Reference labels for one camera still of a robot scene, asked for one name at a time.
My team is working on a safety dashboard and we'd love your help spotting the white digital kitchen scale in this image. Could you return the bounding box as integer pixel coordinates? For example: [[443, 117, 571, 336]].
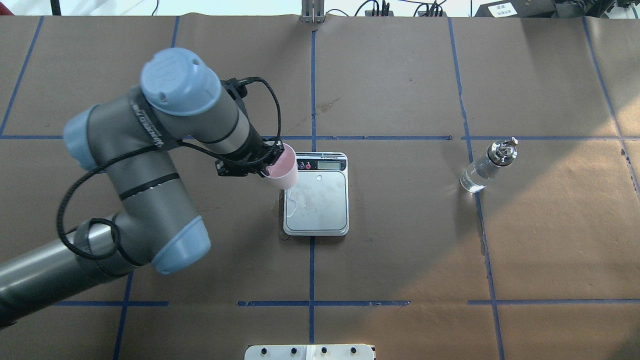
[[282, 152, 350, 237]]

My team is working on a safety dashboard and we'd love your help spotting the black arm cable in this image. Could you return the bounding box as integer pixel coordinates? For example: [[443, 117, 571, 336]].
[[56, 76, 283, 266]]

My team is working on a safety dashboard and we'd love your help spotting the pink plastic cup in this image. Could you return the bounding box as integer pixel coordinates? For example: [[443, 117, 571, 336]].
[[265, 143, 298, 191]]

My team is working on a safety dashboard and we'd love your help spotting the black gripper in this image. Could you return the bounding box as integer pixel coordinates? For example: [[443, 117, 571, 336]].
[[215, 138, 284, 178]]

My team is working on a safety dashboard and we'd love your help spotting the clear glass sauce bottle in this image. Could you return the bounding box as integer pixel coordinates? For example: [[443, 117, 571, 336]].
[[459, 137, 519, 193]]

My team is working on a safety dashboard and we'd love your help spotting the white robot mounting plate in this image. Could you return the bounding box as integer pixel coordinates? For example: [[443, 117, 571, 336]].
[[244, 343, 377, 360]]

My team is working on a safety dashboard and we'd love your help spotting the black device with white label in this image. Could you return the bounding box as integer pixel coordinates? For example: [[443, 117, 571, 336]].
[[473, 0, 557, 19]]

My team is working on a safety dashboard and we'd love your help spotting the aluminium frame post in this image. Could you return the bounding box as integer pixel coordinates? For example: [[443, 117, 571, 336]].
[[300, 0, 326, 24]]

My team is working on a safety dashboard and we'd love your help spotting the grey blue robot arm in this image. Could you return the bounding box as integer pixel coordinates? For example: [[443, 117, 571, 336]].
[[0, 47, 284, 329]]

